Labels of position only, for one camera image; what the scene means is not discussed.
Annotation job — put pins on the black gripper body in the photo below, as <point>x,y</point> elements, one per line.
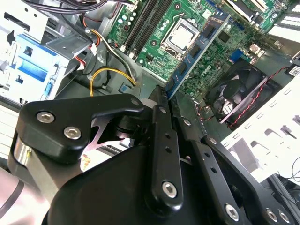
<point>112,187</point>

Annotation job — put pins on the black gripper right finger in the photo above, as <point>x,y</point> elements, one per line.
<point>211,161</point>

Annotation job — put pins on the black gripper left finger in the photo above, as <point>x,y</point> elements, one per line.
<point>105,105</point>

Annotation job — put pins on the blue RAM stick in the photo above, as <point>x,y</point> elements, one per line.
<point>202,41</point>

